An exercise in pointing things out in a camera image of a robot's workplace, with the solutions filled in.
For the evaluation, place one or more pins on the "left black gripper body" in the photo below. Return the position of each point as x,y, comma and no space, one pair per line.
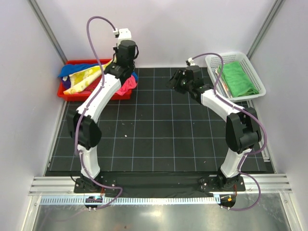
116,49

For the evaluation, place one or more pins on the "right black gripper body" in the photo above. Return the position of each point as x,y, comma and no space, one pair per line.
184,85

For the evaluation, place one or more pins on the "green towel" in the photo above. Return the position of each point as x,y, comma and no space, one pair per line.
237,80

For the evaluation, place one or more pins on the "yellow white towel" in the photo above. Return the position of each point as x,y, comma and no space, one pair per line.
80,81

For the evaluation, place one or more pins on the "printed rabbit towel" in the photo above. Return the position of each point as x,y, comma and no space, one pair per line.
226,89

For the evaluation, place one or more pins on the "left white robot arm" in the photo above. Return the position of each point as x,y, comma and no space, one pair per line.
82,122

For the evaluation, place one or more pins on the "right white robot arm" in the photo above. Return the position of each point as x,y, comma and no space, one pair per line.
242,131

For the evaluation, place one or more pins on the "pink towel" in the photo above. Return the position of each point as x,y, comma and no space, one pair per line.
129,84

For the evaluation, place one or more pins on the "white perforated basket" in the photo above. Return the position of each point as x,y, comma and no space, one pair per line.
213,62

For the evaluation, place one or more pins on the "black grid mat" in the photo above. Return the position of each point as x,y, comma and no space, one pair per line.
160,130

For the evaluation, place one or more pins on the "blue towel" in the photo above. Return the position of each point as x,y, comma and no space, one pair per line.
70,69

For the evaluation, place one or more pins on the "red plastic bin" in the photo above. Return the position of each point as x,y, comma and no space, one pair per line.
81,97

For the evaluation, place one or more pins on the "purple yellow towel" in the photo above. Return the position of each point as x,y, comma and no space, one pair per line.
66,83

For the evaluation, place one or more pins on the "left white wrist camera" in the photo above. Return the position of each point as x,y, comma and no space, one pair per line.
122,34

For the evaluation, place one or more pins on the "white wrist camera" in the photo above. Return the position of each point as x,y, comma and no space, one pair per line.
190,62
122,34

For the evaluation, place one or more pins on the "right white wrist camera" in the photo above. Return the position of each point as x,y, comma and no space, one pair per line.
190,62

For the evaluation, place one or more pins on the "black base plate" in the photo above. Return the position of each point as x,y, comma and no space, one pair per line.
160,184

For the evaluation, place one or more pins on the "slotted cable duct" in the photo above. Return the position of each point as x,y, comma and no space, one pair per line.
95,200

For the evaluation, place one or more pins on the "aluminium frame rail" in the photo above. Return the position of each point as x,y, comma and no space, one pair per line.
269,183

